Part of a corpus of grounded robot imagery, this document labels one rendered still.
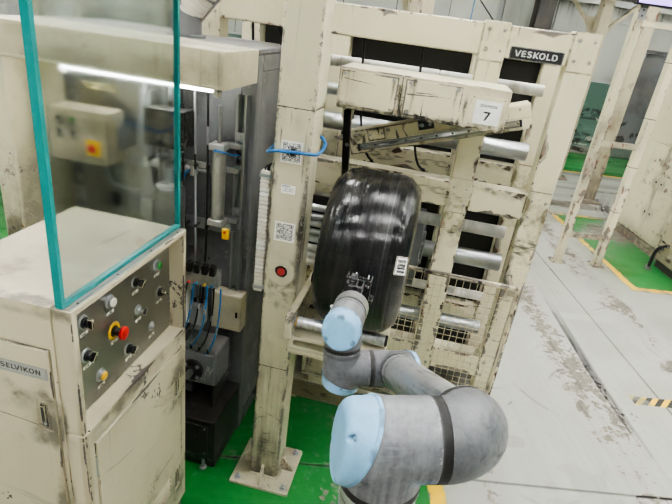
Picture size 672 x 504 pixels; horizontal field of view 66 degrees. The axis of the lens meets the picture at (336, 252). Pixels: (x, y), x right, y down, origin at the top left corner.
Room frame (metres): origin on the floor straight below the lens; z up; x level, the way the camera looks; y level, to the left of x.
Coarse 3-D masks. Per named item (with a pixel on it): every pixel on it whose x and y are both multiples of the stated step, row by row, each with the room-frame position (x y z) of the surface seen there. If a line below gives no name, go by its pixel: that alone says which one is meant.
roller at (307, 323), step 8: (296, 320) 1.61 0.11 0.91; (304, 320) 1.60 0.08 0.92; (312, 320) 1.61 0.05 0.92; (320, 320) 1.61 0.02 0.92; (304, 328) 1.60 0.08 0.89; (312, 328) 1.59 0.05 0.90; (320, 328) 1.59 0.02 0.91; (368, 336) 1.56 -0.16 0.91; (376, 336) 1.56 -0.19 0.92; (384, 336) 1.57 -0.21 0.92; (376, 344) 1.55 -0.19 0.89; (384, 344) 1.55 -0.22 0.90
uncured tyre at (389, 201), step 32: (352, 192) 1.60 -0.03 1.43; (384, 192) 1.60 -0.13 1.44; (416, 192) 1.67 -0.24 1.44; (352, 224) 1.51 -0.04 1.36; (384, 224) 1.50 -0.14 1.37; (416, 224) 1.59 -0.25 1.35; (320, 256) 1.49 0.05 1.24; (352, 256) 1.46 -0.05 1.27; (384, 256) 1.45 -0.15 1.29; (320, 288) 1.47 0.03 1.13; (384, 288) 1.43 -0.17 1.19; (384, 320) 1.47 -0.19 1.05
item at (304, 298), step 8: (312, 272) 1.94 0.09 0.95; (304, 288) 1.79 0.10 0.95; (304, 296) 1.73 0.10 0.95; (296, 304) 1.66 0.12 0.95; (304, 304) 1.74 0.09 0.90; (288, 312) 1.59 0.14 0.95; (296, 312) 1.62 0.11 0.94; (304, 312) 1.76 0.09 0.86; (288, 320) 1.57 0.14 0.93; (288, 328) 1.57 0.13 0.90; (288, 336) 1.57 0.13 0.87
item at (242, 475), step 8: (248, 448) 1.84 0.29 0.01; (288, 448) 1.87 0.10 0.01; (288, 456) 1.82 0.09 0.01; (296, 456) 1.83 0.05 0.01; (240, 464) 1.74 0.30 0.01; (248, 464) 1.74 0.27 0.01; (296, 464) 1.78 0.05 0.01; (240, 472) 1.69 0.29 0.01; (248, 472) 1.70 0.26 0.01; (256, 472) 1.69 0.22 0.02; (280, 472) 1.72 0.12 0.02; (288, 472) 1.73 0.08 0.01; (232, 480) 1.64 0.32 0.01; (240, 480) 1.65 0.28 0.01; (248, 480) 1.65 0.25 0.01; (256, 480) 1.66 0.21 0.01; (264, 480) 1.66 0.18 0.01; (272, 480) 1.67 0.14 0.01; (280, 480) 1.68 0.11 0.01; (288, 480) 1.68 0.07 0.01; (256, 488) 1.62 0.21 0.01; (264, 488) 1.62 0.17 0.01; (272, 488) 1.63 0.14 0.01; (280, 488) 1.63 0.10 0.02; (288, 488) 1.64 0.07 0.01
